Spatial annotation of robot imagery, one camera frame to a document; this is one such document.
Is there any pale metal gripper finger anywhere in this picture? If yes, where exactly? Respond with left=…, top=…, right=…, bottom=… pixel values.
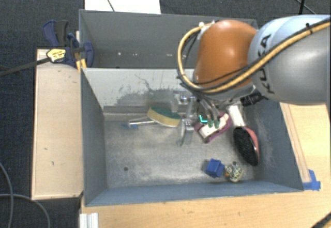
left=171, top=93, right=193, bottom=114
left=176, top=119, right=194, bottom=147

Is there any yellow and green sponge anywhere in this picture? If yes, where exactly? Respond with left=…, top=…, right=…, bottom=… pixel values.
left=146, top=105, right=182, bottom=128

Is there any purple and white oblong object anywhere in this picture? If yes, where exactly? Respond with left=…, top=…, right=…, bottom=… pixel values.
left=193, top=113, right=232, bottom=144

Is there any blue block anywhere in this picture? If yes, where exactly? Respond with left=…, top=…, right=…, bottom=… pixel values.
left=204, top=158, right=225, bottom=179

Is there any silver and blue small tool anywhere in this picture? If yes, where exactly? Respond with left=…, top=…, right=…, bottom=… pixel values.
left=121, top=120, right=156, bottom=130

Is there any grey metal bin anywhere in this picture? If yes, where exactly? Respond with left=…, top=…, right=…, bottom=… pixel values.
left=78, top=9, right=305, bottom=207

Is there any black and red brush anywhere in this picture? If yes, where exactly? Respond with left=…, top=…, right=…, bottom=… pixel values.
left=232, top=126, right=261, bottom=167

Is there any small beige patterned toy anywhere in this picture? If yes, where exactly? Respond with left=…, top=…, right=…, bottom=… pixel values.
left=223, top=161, right=244, bottom=184

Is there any pale wood board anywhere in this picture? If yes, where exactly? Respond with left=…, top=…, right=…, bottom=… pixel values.
left=31, top=48, right=85, bottom=201

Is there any black cylinder on white bracket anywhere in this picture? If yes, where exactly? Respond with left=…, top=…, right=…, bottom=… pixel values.
left=225, top=91, right=266, bottom=128

